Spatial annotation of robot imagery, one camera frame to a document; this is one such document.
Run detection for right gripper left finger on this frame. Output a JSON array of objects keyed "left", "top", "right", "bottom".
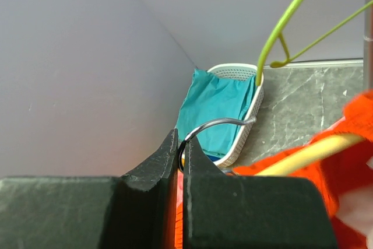
[{"left": 1, "top": 130, "right": 178, "bottom": 248}]

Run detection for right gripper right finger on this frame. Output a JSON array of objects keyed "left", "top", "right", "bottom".
[{"left": 183, "top": 139, "right": 338, "bottom": 248}]

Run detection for yellow hanger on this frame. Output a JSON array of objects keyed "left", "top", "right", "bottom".
[{"left": 177, "top": 117, "right": 365, "bottom": 176}]

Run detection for orange shorts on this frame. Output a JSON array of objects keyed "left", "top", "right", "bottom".
[{"left": 174, "top": 90, "right": 373, "bottom": 249}]

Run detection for teal folded shorts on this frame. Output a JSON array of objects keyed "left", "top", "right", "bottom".
[{"left": 176, "top": 69, "right": 256, "bottom": 161}]

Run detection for green hanger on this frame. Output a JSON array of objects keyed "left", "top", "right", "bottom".
[{"left": 255, "top": 0, "right": 372, "bottom": 86}]

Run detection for white perforated basket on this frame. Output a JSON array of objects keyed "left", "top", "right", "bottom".
[{"left": 200, "top": 62, "right": 265, "bottom": 169}]

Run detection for silver clothes rack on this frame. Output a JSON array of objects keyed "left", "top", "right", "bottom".
[{"left": 363, "top": 0, "right": 372, "bottom": 90}]

